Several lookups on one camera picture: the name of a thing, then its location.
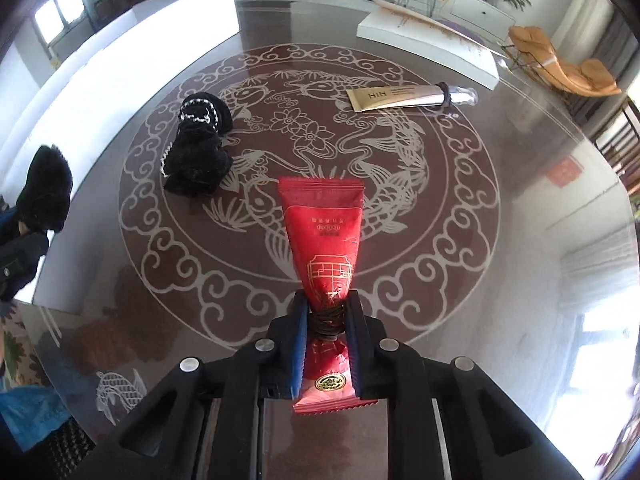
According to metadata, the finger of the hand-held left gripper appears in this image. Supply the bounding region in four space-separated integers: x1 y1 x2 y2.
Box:
0 205 49 303

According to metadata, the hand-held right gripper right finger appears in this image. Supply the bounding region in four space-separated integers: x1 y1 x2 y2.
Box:
346 290 583 480

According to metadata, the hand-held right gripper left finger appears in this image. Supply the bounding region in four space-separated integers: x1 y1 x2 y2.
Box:
80 290 308 480

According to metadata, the brown cord band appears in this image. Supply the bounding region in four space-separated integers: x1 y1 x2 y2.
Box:
307 304 347 337

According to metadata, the red foil packet bundle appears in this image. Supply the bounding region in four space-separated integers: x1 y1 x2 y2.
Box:
277 176 368 416

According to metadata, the black fuzzy cloth white trim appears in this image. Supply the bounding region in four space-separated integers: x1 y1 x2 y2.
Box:
161 92 234 196

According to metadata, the floral patterned cloth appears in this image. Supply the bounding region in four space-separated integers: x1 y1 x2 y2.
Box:
0 305 38 388

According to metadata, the blue plastic bag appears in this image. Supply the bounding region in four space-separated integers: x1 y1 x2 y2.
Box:
0 385 72 450

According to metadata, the dark mesh seat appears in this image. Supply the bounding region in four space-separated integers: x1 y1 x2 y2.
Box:
27 419 97 480

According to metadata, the window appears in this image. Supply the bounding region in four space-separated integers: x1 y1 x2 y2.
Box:
32 0 87 47

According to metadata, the gold cream tube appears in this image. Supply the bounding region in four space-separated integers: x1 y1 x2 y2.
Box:
346 82 478 112

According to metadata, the flat white box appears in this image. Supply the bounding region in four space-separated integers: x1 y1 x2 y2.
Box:
356 7 501 92

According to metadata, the long beige flat board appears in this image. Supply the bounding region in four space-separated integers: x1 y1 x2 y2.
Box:
362 0 497 57

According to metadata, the dark wooden chair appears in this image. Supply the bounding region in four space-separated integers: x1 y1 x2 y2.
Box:
595 99 640 183

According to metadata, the orange lounge chair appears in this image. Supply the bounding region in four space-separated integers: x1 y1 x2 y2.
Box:
501 25 576 93

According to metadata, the white sheer curtain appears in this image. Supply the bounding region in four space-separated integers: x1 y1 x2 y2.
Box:
551 0 617 70

